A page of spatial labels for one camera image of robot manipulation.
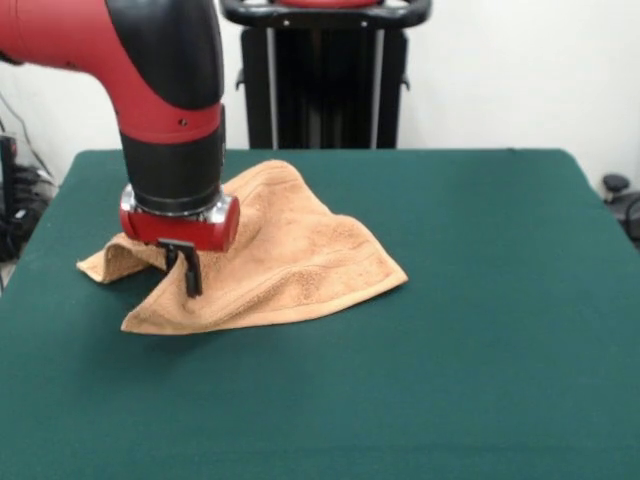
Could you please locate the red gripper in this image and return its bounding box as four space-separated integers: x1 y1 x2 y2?
118 183 241 300

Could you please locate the tan terry towel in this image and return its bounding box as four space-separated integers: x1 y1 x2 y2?
75 159 410 335

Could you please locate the black box device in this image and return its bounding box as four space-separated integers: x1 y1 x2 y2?
0 133 19 261

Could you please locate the dark green table cloth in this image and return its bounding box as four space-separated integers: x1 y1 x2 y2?
0 148 640 480

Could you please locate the black office chair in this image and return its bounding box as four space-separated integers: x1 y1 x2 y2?
601 173 640 249

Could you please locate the black cable bundle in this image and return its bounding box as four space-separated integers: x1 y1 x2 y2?
13 163 59 221

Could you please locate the grey cable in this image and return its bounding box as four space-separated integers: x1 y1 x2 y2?
0 92 54 179

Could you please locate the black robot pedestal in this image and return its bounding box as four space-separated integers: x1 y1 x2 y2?
219 0 434 150

